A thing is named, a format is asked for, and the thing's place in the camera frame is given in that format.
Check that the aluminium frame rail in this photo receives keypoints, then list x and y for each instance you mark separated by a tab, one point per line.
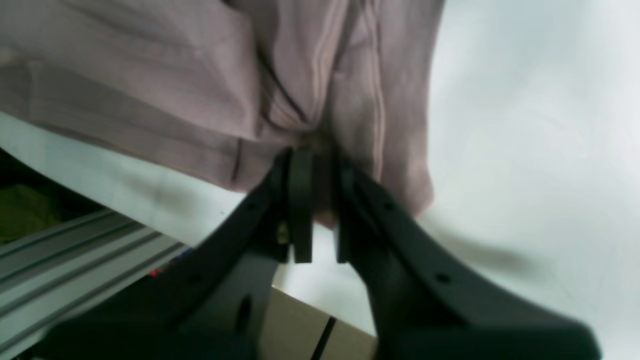
66	269

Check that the mauve brown T-shirt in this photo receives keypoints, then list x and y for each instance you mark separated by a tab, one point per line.
216	89

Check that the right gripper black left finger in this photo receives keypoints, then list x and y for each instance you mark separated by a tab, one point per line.
211	304

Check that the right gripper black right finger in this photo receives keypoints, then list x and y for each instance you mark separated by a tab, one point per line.
426	303

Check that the cardboard box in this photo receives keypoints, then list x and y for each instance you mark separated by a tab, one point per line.
294	330

